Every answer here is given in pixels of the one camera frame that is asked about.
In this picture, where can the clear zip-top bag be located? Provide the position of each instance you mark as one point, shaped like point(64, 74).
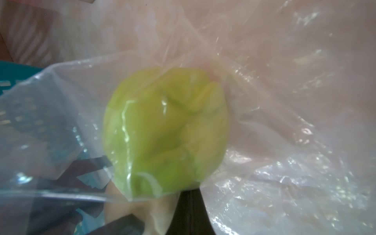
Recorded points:
point(299, 79)

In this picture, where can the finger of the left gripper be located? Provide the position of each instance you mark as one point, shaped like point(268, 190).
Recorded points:
point(126, 225)
point(84, 175)

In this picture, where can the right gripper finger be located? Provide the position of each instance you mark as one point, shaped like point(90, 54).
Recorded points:
point(190, 217)

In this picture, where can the teal plastic basket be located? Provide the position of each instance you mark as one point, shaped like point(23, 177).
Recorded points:
point(13, 73)

